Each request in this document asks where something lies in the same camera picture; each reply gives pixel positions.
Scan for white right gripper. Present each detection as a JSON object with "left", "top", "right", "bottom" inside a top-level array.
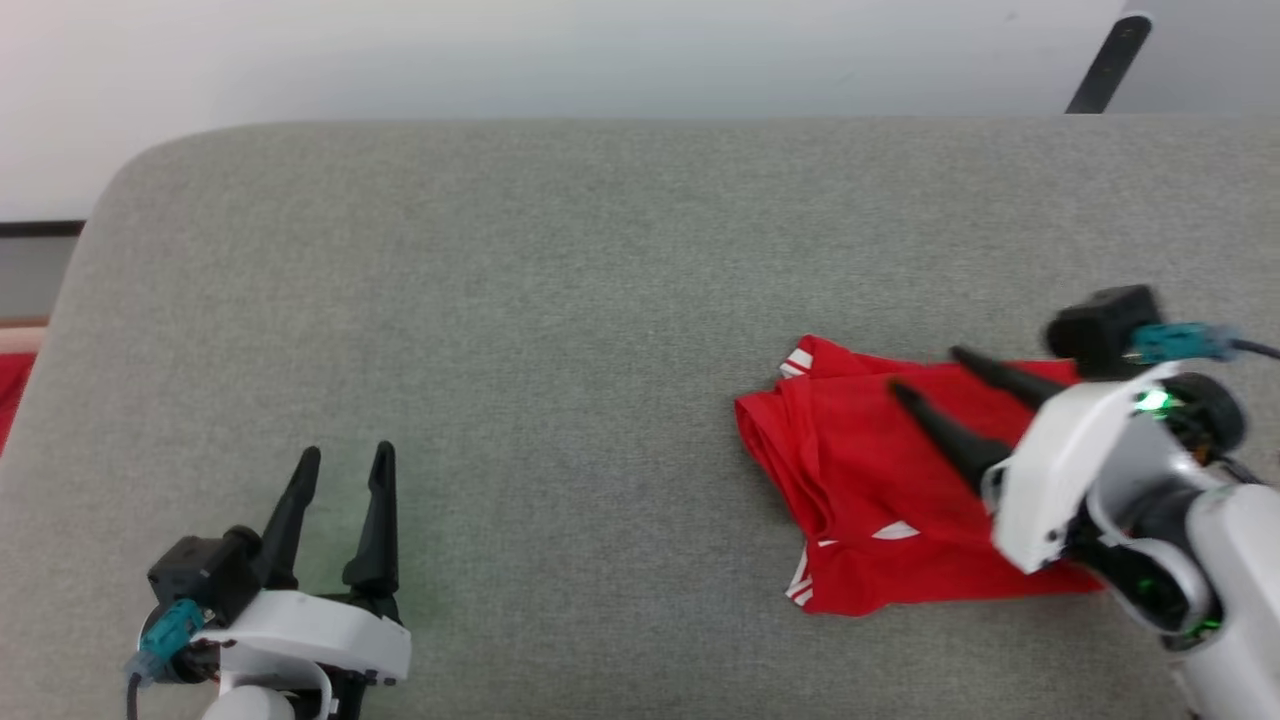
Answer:
[{"left": 888, "top": 345, "right": 1216, "bottom": 577}]

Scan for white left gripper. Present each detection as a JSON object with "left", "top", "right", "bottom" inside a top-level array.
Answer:
[{"left": 192, "top": 441, "right": 413, "bottom": 720}]

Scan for red and white garment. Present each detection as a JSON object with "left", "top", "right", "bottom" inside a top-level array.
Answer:
[{"left": 735, "top": 335, "right": 1106, "bottom": 617}]

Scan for grey fabric sofa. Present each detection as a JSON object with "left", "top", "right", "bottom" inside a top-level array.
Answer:
[{"left": 0, "top": 113, "right": 1280, "bottom": 720}]

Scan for red cloth on floor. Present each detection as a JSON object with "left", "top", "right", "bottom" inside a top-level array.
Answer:
[{"left": 0, "top": 353, "right": 37, "bottom": 456}]

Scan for black slanted pole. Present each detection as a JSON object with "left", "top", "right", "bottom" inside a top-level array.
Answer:
[{"left": 1064, "top": 12, "right": 1154, "bottom": 115}]

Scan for teal left camera connector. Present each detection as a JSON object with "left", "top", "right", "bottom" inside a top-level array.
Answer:
[{"left": 125, "top": 598, "right": 207, "bottom": 687}]

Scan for teal camera connector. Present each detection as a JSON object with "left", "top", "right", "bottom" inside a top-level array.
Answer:
[
  {"left": 125, "top": 598, "right": 207, "bottom": 687},
  {"left": 1132, "top": 322, "right": 1241, "bottom": 367}
]

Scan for teal right camera connector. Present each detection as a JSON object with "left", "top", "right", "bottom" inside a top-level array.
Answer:
[{"left": 1132, "top": 322, "right": 1241, "bottom": 367}]

